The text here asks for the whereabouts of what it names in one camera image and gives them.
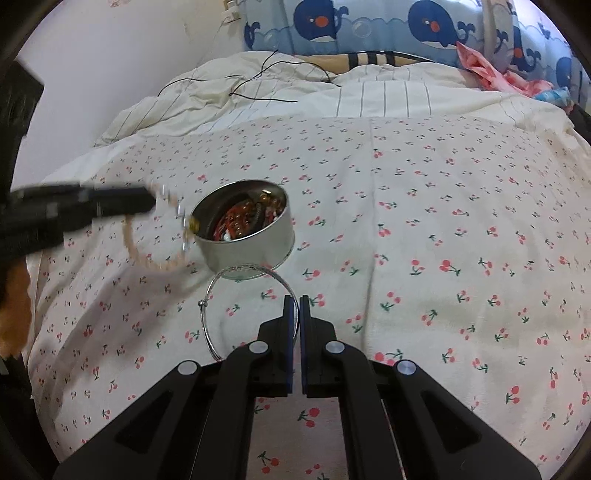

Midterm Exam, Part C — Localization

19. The silver wire bangle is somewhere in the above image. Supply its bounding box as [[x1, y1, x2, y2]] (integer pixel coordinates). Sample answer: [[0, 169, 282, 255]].
[[198, 263, 298, 362]]

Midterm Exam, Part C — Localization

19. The round silver metal tin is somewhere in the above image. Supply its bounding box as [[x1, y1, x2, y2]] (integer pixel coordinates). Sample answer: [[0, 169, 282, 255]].
[[188, 180, 296, 280]]

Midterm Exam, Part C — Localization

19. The red jewelry in tin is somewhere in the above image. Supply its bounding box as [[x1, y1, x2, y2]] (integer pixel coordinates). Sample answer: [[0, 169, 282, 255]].
[[208, 192, 284, 242]]

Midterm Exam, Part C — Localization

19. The person's left hand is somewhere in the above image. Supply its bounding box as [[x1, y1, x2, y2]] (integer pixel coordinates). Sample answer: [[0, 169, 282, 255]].
[[0, 259, 32, 359]]

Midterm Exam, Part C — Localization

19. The cherry print white bedsheet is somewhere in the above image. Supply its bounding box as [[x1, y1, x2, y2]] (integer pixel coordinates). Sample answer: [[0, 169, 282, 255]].
[[28, 116, 590, 479]]

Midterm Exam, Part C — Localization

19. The cream striped duvet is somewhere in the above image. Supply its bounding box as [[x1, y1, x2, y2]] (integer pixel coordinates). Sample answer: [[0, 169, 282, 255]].
[[96, 52, 576, 146]]

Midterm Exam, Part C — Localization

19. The tan striped pillow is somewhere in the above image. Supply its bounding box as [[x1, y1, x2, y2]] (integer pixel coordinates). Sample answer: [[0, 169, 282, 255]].
[[297, 51, 429, 74]]

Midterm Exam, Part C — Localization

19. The pink checked cloth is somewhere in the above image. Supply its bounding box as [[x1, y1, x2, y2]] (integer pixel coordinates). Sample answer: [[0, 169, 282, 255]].
[[456, 42, 554, 98]]

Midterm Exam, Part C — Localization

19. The plastic water bottle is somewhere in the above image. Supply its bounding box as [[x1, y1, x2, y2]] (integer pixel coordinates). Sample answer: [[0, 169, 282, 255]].
[[535, 87, 572, 108]]

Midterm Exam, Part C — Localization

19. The blue whale print curtain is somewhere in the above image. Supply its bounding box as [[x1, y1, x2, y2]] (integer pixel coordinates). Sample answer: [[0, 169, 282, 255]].
[[238, 0, 590, 108]]

